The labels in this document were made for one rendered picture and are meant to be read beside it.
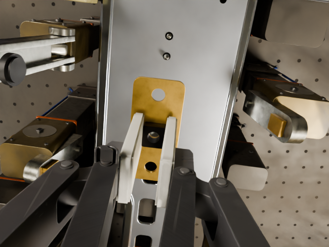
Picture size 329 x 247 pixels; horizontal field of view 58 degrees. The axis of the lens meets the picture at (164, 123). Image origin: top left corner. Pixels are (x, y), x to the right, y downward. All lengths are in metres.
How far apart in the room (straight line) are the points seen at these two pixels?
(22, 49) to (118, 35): 0.16
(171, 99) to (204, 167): 0.32
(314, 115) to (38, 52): 0.38
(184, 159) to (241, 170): 0.38
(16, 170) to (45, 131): 0.08
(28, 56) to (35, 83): 0.50
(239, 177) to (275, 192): 0.41
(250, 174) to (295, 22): 0.26
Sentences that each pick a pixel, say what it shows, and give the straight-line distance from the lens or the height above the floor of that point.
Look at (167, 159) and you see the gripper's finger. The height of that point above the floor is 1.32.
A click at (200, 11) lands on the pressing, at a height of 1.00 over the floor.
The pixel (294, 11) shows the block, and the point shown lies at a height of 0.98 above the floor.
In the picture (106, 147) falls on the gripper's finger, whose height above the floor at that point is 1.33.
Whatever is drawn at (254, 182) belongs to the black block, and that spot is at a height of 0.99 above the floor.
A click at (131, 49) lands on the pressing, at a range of 0.47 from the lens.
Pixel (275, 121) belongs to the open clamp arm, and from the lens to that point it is 0.41.
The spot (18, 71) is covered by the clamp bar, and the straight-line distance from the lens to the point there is 0.30.
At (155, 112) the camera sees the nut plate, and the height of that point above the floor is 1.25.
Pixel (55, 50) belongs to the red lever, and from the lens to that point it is 0.42.
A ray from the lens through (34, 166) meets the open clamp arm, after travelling 0.46.
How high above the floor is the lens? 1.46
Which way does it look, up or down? 69 degrees down
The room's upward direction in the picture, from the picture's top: 173 degrees counter-clockwise
